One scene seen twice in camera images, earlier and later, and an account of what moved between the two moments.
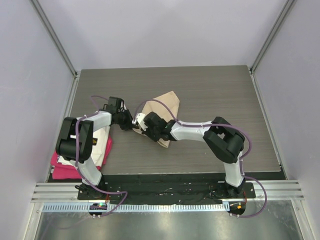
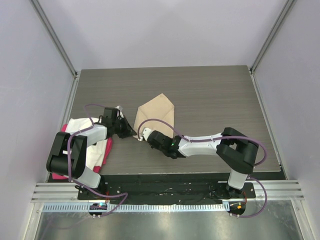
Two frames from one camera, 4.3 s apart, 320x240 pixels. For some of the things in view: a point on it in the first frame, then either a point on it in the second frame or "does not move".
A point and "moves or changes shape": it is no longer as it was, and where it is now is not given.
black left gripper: [129, 125] to [128, 131]
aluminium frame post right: [288, 5] does not move
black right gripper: [156, 139] to [152, 146]
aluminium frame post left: [55, 36] does not move
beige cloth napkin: [166, 105] moves or changes shape
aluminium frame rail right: [285, 189] does not move
